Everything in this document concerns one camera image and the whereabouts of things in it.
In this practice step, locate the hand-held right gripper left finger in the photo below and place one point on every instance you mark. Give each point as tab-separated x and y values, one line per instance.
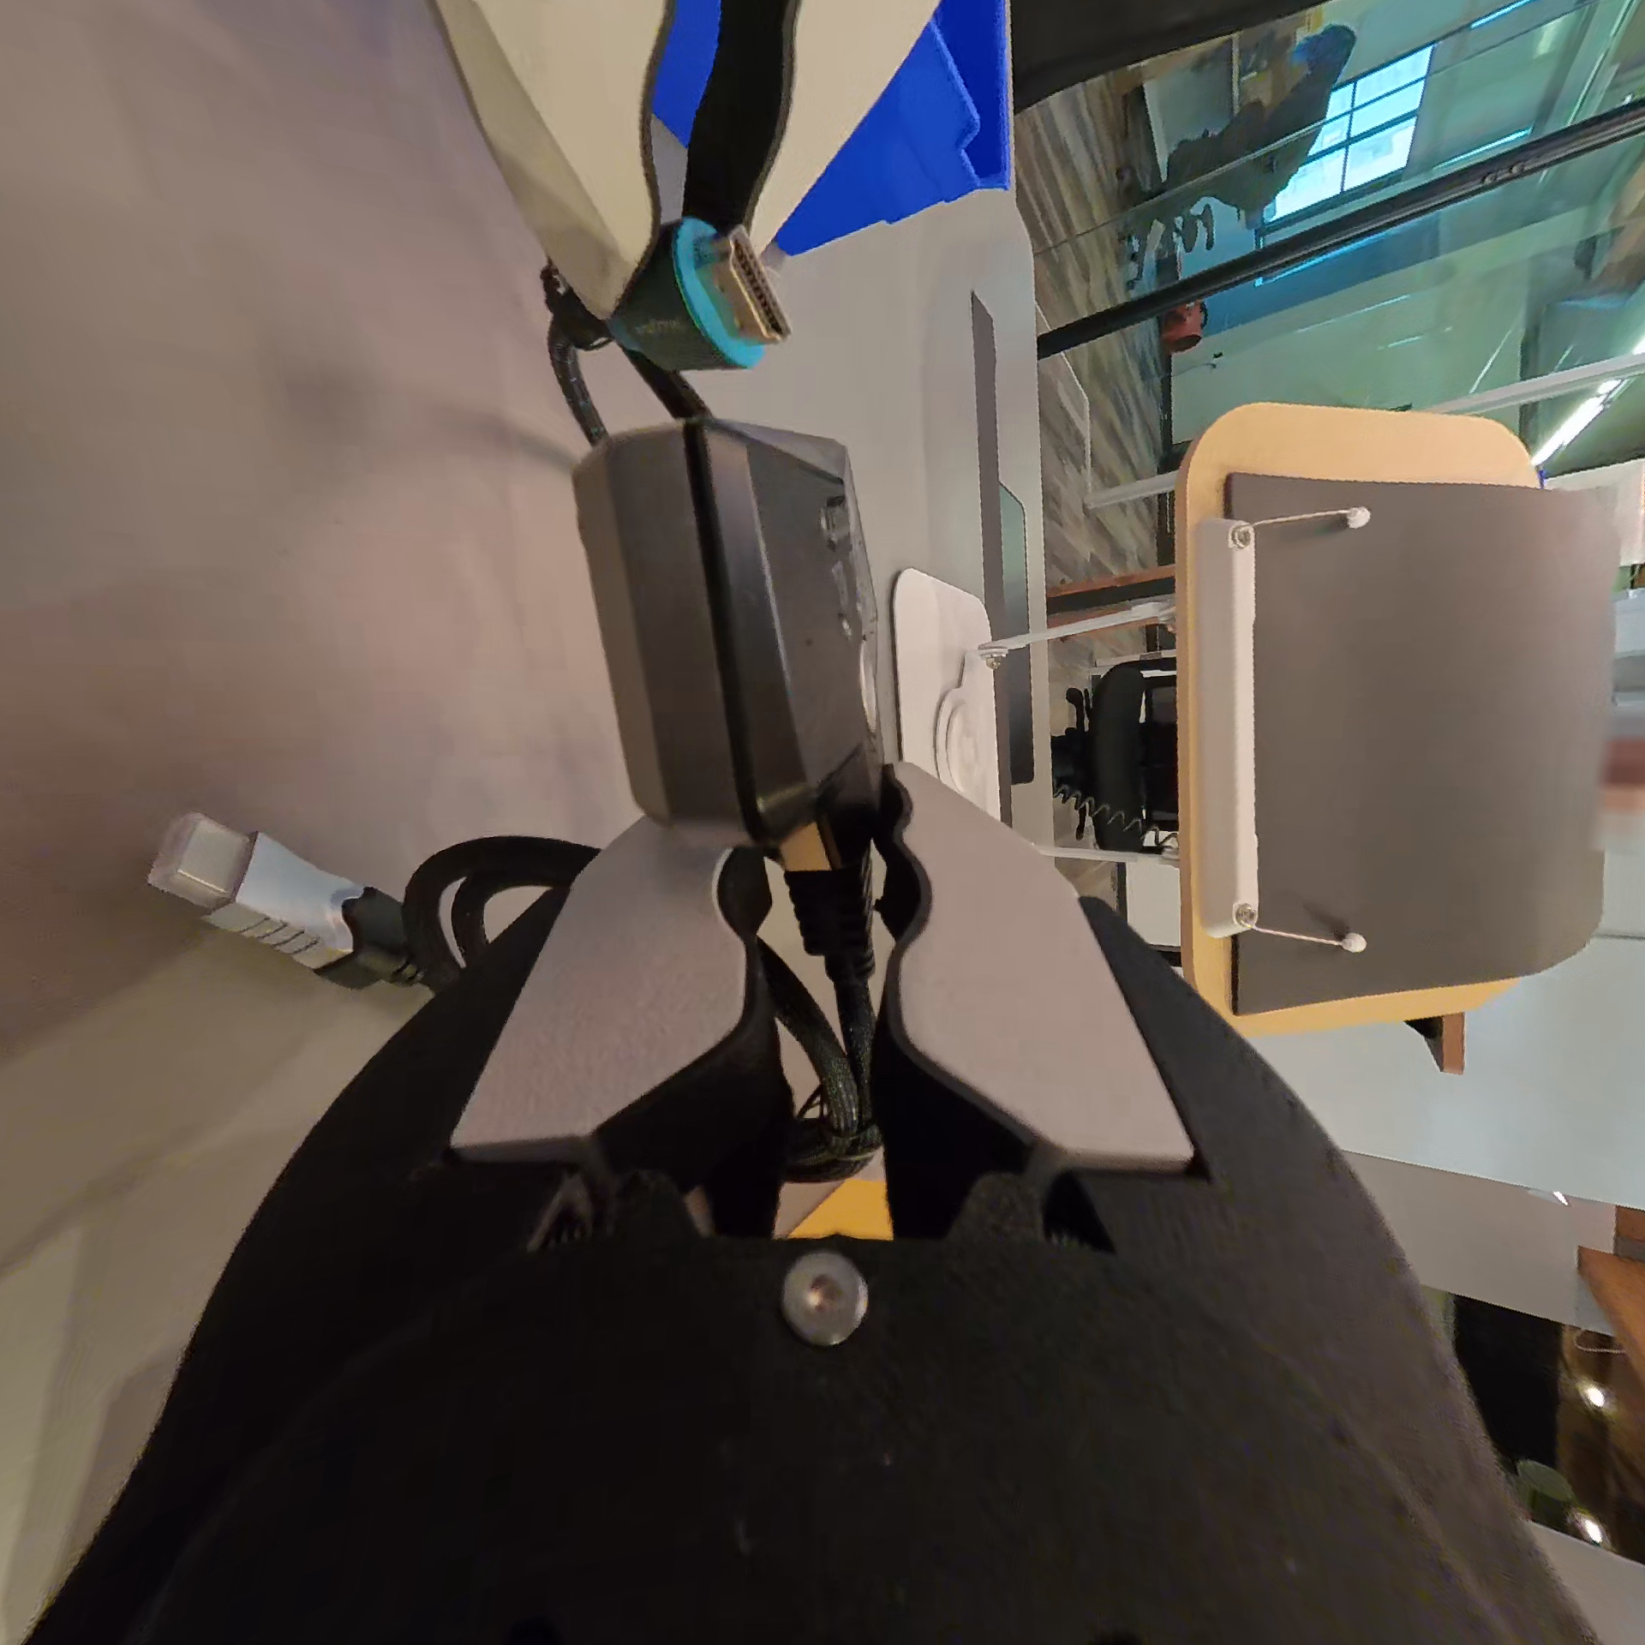
605	1017

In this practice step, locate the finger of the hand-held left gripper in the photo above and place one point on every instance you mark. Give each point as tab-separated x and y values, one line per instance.
553	117
836	91

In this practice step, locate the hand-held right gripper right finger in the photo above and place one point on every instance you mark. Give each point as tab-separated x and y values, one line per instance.
1016	1017

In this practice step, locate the grey usb hub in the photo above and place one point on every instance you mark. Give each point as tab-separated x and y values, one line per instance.
668	618

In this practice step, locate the blue flat object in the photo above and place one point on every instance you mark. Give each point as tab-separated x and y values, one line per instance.
964	79

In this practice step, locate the black office chair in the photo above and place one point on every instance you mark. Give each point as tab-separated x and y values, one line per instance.
1125	721

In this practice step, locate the white charging pad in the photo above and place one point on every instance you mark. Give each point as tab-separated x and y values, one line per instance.
932	643

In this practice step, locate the wooden board with dark plate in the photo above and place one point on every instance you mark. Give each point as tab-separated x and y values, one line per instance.
1415	721

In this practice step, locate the black metal rail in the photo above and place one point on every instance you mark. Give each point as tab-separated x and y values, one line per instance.
1285	253

